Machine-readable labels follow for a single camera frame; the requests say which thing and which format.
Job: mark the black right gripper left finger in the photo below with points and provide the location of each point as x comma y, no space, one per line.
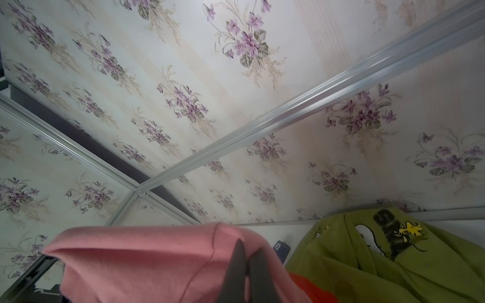
234,285

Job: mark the pink cloth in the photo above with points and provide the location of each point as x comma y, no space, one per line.
158,264

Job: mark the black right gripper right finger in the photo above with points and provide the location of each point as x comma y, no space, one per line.
262,288

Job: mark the green printed cloth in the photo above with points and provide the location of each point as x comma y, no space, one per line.
385,255

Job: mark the red cloth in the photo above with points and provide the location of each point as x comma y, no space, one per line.
315,294

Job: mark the aluminium frame profile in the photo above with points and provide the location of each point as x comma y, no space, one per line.
242,112

